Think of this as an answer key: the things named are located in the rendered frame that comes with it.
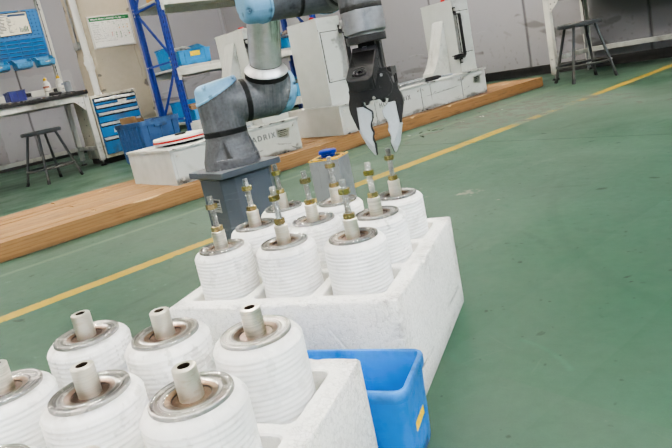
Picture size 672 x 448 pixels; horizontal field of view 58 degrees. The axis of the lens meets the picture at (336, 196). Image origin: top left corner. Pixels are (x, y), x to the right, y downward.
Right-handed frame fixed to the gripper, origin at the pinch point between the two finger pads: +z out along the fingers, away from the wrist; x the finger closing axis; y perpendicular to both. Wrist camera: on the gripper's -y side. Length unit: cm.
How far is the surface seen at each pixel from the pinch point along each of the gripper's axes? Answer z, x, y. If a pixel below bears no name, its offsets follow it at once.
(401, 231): 12.4, -2.8, -13.2
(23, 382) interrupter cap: 10, 30, -61
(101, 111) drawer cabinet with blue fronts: -21, 357, 428
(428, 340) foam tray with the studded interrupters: 28.4, -5.2, -20.3
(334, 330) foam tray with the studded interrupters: 21.1, 6.4, -29.7
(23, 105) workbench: -40, 397, 373
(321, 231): 10.6, 10.6, -13.4
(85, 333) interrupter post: 9, 30, -51
